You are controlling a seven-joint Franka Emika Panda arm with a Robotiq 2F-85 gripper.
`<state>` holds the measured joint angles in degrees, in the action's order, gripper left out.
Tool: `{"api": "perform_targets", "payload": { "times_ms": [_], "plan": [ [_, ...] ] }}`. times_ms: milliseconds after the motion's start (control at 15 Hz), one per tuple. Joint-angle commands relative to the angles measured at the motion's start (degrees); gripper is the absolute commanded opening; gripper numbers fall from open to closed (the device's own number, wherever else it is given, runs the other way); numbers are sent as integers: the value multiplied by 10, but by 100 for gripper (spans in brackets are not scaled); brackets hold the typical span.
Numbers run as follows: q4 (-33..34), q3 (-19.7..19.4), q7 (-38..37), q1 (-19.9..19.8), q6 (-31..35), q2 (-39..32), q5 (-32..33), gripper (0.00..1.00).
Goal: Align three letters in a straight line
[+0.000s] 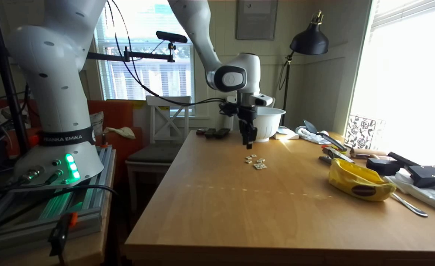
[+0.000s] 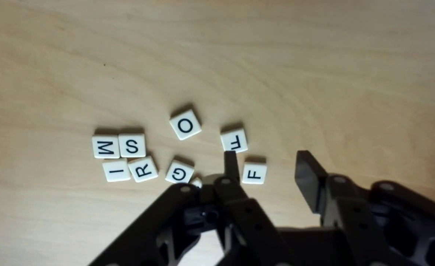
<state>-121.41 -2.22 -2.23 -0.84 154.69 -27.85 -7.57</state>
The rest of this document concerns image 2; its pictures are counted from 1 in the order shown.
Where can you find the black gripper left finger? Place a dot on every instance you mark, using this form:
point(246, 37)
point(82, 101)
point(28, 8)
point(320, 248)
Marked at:
point(178, 222)

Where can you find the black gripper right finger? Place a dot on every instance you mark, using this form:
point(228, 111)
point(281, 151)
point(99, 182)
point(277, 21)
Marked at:
point(375, 226)

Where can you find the white letter G tile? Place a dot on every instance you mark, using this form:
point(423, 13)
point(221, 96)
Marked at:
point(179, 172)

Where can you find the white letter F tile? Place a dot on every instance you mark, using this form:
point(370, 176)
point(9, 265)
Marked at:
point(253, 173)
point(234, 139)

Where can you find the white letter R tile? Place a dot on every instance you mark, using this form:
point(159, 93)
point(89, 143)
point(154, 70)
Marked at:
point(142, 170)

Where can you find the white letter I tile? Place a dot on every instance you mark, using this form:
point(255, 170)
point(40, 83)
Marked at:
point(116, 172)

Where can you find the white letter S tile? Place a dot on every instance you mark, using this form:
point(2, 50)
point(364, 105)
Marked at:
point(132, 145)

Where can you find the white letter O tile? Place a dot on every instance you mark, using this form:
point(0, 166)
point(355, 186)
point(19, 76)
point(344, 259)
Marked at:
point(185, 124)

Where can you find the white letter W tile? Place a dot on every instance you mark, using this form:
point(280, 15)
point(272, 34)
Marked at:
point(105, 146)

